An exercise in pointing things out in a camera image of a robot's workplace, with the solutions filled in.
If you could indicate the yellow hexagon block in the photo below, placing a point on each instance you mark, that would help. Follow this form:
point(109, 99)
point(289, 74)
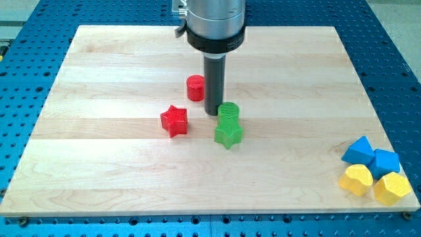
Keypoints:
point(391, 188)

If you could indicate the red star block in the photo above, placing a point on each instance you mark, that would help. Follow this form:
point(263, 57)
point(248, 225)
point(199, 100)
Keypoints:
point(174, 121)

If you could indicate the blue triangle block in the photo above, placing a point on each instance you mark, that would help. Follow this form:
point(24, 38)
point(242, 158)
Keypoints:
point(359, 152)

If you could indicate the blue cube block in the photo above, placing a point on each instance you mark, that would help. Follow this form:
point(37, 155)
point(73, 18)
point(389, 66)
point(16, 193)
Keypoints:
point(384, 163)

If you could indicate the green cylinder block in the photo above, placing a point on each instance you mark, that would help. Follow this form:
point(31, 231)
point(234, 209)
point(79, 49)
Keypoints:
point(228, 111)

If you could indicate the red cylinder block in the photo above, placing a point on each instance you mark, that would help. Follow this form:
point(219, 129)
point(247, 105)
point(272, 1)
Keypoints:
point(195, 87)

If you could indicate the yellow heart block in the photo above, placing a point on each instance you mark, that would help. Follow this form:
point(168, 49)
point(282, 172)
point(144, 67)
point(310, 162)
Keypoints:
point(357, 179)

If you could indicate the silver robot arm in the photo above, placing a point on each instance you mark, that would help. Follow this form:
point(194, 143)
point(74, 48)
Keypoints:
point(215, 28)

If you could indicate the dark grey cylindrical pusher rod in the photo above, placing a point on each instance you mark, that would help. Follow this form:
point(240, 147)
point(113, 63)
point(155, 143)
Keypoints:
point(214, 73)

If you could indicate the light wooden board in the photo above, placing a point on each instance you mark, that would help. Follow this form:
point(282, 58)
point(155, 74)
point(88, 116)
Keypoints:
point(98, 147)

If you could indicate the green star block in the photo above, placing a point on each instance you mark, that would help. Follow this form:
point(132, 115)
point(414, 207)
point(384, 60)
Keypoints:
point(228, 133)

